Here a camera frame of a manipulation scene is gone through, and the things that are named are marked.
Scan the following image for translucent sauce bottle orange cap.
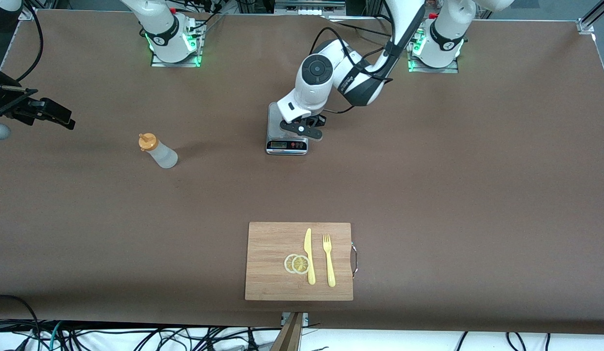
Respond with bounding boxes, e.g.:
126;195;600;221
138;133;179;169

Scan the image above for silver digital kitchen scale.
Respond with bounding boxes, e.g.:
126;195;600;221
266;101;310;156

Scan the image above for white power strip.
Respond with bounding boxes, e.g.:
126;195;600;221
275;0;346;16

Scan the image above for bamboo cutting board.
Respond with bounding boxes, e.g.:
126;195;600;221
245;222;354;301

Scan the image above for yellow plastic knife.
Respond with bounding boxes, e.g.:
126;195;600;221
303;228;316;286

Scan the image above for yellow plastic fork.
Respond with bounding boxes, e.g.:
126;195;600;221
322;234;336;288

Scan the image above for wooden beam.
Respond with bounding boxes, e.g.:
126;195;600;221
269;312;305;351

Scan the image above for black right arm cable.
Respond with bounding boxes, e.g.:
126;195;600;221
20;0;44;82

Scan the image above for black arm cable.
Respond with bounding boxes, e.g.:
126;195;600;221
309;27;395;115
20;0;44;82

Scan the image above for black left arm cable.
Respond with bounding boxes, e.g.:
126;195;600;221
309;27;395;115

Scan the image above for black left base cable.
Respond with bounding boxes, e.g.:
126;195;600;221
326;16;396;39

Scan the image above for aluminium left arm base plate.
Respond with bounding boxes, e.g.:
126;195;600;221
408;51;459;74

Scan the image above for aluminium right arm base plate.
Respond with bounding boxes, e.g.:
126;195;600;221
151;46;202;68

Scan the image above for black looped floor cable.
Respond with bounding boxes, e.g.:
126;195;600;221
0;294;41;351

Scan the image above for teal floor cable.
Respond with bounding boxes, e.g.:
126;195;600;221
48;321;63;351

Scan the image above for tangled black floor cables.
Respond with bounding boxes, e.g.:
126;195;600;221
63;324;266;351

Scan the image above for aluminium frame profile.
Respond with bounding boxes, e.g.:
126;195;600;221
577;0;604;35

